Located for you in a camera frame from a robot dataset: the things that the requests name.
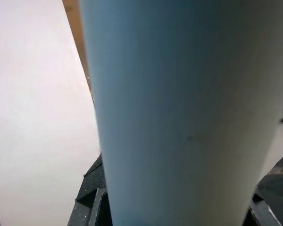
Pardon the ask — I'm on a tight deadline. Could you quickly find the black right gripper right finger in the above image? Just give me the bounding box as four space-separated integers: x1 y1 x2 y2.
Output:
241 148 283 226

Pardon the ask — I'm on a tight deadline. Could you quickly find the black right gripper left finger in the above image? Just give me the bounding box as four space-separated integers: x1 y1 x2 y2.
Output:
67 153 113 226

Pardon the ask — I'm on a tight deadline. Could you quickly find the white plastic table leg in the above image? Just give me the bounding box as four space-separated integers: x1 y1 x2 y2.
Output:
79 0 283 226

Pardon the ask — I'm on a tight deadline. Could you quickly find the beige wooden door frame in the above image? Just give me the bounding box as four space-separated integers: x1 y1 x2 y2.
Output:
62 0 96 104

